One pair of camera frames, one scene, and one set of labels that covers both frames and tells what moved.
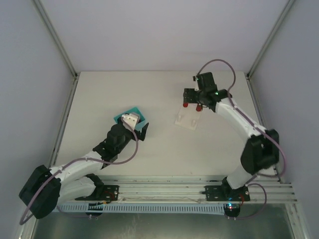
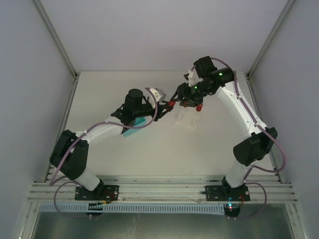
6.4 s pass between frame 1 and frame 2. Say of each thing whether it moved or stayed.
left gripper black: moved
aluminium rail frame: stayed
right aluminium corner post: stayed
